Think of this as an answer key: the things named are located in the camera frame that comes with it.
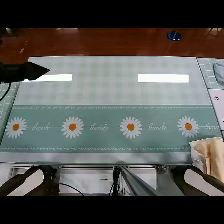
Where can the cream garment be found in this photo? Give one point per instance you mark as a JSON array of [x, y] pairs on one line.
[[210, 153]]

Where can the blue round object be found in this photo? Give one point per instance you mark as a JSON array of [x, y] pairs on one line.
[[174, 35]]

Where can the grey-blue garment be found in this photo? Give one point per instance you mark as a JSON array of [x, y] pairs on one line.
[[219, 74]]

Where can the silver frame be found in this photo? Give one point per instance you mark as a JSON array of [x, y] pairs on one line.
[[143, 183]]

